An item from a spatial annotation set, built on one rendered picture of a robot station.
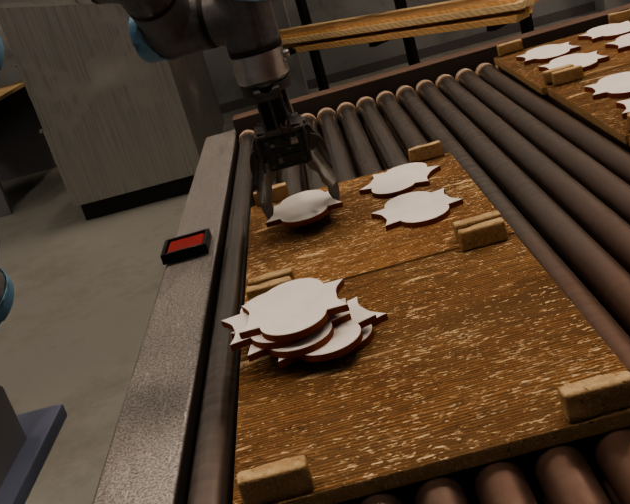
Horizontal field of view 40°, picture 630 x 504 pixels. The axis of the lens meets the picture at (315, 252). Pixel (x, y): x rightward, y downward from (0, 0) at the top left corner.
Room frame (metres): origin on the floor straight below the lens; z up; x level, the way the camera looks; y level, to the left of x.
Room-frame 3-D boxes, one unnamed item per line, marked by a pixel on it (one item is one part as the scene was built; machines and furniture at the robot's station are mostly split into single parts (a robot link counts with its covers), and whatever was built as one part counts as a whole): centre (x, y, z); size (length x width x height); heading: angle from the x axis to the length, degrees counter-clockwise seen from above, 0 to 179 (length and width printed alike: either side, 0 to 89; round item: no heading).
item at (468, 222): (1.00, -0.20, 0.95); 0.06 x 0.02 x 0.03; 87
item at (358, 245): (1.20, -0.08, 0.93); 0.41 x 0.35 x 0.02; 177
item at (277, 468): (0.60, 0.08, 0.95); 0.06 x 0.02 x 0.03; 87
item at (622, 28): (1.83, -0.70, 0.94); 0.41 x 0.35 x 0.04; 176
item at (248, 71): (1.21, 0.00, 1.18); 0.08 x 0.08 x 0.05
